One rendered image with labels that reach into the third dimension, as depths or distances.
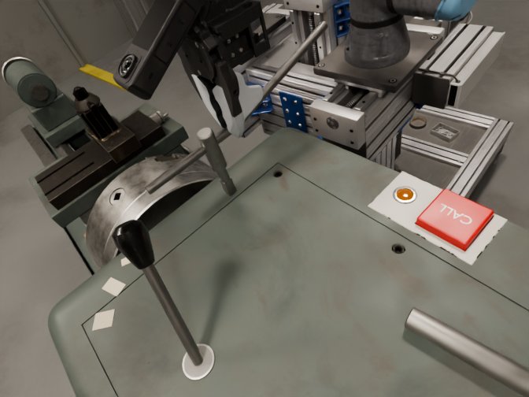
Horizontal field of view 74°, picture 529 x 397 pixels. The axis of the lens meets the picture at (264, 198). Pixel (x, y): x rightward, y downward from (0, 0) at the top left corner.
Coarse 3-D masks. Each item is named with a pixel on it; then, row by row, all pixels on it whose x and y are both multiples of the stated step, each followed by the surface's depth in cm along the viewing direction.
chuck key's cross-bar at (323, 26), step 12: (324, 24) 49; (312, 36) 49; (300, 48) 48; (288, 60) 48; (276, 72) 48; (276, 84) 48; (264, 96) 48; (228, 132) 47; (192, 156) 45; (180, 168) 44; (156, 180) 43; (168, 180) 44
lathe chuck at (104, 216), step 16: (144, 160) 67; (176, 160) 68; (128, 176) 64; (144, 176) 63; (112, 192) 63; (128, 192) 61; (144, 192) 60; (96, 208) 64; (112, 208) 61; (96, 224) 63; (112, 224) 60; (96, 240) 63; (96, 256) 64
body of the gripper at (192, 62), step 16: (208, 0) 35; (224, 0) 37; (240, 0) 37; (208, 16) 36; (224, 16) 37; (240, 16) 36; (256, 16) 38; (192, 32) 36; (208, 32) 35; (224, 32) 36; (240, 32) 39; (192, 48) 37; (208, 48) 36; (224, 48) 37; (240, 48) 39; (256, 48) 40; (192, 64) 40; (208, 64) 37; (240, 64) 41
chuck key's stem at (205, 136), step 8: (208, 128) 45; (200, 136) 44; (208, 136) 44; (208, 144) 45; (216, 144) 46; (208, 152) 46; (216, 152) 46; (208, 160) 47; (216, 160) 47; (224, 160) 48; (216, 168) 48; (224, 168) 48; (224, 176) 50; (224, 184) 51; (232, 184) 52; (232, 192) 52
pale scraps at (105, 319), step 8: (112, 280) 47; (104, 288) 47; (112, 288) 46; (120, 288) 46; (104, 312) 44; (112, 312) 44; (96, 320) 44; (104, 320) 44; (112, 320) 43; (96, 328) 43
